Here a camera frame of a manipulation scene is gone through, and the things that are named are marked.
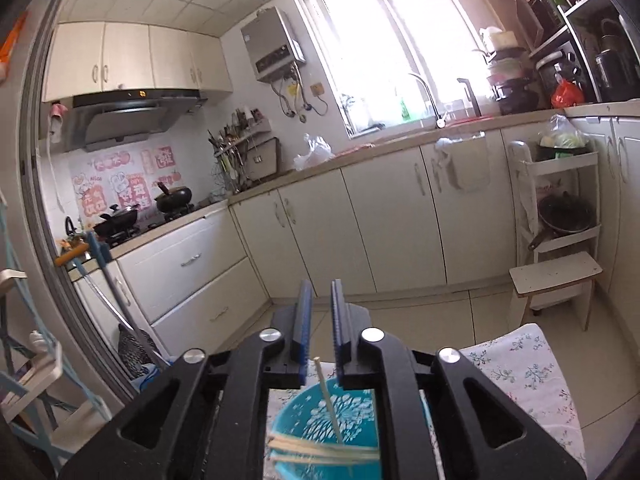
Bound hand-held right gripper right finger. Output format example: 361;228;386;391
330;279;587;480

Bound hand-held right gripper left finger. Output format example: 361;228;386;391
58;280;316;480

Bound single wooden chopstick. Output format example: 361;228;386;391
313;357;344;449

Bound teal plastic basket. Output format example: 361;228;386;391
265;380;436;480

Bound bundle of wooden chopsticks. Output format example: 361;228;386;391
267;432;382;465

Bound cream kitchen base cabinets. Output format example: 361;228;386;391
74;102;640;357

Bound white plastic bag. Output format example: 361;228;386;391
293;133;335;171

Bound black wok on stove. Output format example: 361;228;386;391
154;181;194;214

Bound floral tablecloth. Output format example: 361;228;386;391
312;324;589;480

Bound steel pole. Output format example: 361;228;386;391
70;261;147;347

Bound white hanging door bin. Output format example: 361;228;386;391
436;131;489;194

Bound black lidded pot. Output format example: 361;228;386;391
93;204;139;239

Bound white slim trolley shelf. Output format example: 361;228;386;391
507;140;602;312

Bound chrome faucet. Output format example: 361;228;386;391
407;72;449;129

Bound cream and blue shelf rack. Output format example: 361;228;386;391
0;189;117;463

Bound black faucet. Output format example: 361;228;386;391
456;77;482;117

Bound range hood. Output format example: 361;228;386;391
71;88;209;154

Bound silver water heater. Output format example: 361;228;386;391
240;7;307;82

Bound kitchen window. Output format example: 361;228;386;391
291;0;502;137

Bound bag of green vegetables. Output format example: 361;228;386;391
537;114;591;150

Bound stack of pots and bowls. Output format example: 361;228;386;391
480;26;542;117

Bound cream upper cabinets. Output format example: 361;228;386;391
42;22;234;104

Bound pink hanging cloth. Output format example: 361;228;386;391
48;102;69;142

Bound red plastic bag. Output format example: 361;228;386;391
551;78;585;109

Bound black thermos jug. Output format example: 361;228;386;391
594;19;632;102

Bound black appliance shelf rack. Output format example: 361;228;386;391
514;0;640;107

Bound blue mop with steel handle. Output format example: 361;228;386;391
86;232;169;369

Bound wall utensil rack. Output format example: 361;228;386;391
207;106;282;194

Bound pink wall stickers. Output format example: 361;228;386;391
74;145;179;219

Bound orange wooden handle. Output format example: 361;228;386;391
54;243;92;268

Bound black wok with handle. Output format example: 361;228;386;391
528;191;599;252

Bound grey sliding door frame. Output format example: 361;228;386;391
14;0;132;403

